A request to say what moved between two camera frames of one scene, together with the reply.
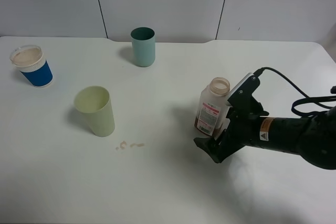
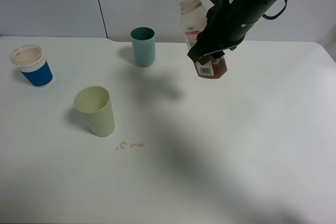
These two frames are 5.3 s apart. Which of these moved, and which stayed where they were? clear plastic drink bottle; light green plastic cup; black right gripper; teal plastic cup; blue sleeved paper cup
Moved: black right gripper; clear plastic drink bottle
Stayed: blue sleeved paper cup; teal plastic cup; light green plastic cup
